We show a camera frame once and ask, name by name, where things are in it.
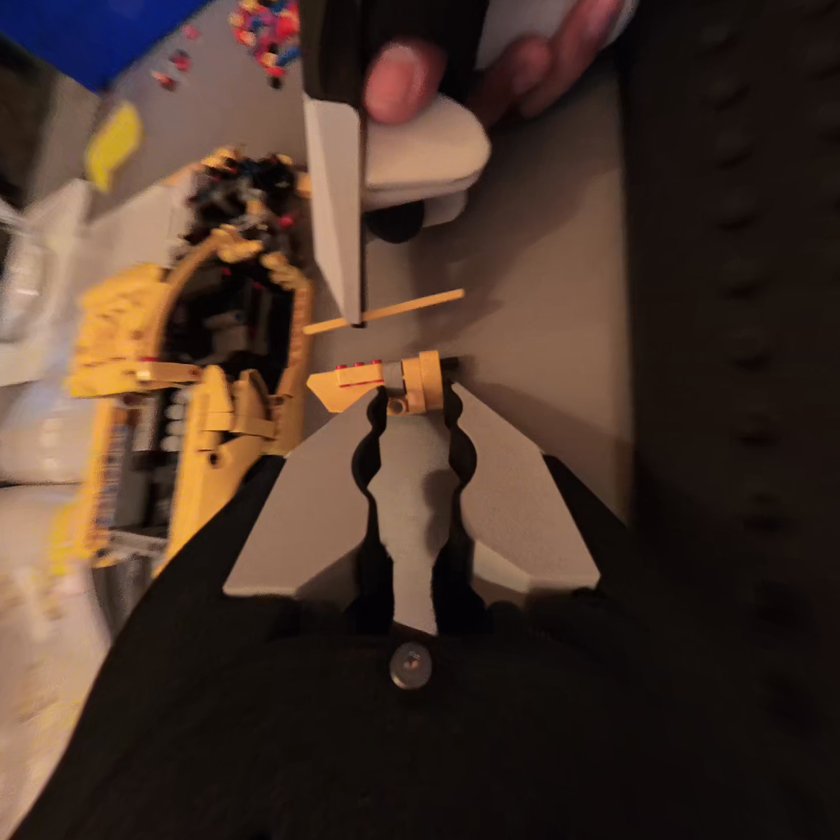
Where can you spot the yellow panel subassembly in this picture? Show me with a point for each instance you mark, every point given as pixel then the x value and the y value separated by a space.
pixel 420 384

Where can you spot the yellow toy car model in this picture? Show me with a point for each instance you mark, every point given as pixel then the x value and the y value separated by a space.
pixel 197 407

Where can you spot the blue plastic bin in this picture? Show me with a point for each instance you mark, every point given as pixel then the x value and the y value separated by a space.
pixel 85 33

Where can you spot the yellow sticky note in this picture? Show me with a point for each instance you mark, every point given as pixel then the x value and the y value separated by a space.
pixel 115 144

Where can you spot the open instruction booklet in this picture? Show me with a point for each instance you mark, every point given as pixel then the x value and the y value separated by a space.
pixel 39 426

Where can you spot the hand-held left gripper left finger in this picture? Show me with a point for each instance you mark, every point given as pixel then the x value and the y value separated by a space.
pixel 295 525

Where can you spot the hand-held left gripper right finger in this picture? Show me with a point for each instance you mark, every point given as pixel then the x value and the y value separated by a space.
pixel 525 525

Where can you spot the black perforated pad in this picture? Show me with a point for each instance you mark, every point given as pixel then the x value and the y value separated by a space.
pixel 722 328

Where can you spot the small cluster of pins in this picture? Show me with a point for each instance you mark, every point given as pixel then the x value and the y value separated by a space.
pixel 174 65

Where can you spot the grey desk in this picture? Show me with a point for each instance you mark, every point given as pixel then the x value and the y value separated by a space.
pixel 538 262

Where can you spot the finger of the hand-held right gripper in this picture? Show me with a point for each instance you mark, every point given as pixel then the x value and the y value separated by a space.
pixel 334 197

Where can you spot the long yellow beam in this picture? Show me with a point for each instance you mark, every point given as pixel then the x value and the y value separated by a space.
pixel 407 305

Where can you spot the pile of red blue pins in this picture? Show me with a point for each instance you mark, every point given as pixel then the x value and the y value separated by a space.
pixel 269 33

